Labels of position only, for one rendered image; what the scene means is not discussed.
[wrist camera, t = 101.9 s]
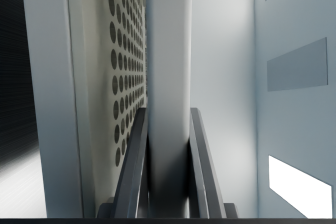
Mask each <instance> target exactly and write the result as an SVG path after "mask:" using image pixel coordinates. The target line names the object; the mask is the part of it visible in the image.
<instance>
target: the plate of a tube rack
mask: <svg viewBox="0 0 336 224"><path fill-rule="evenodd" d="M191 29H192V0H146V52H147V119H148V185H149V218H188V180H189V132H190V81H191Z"/></svg>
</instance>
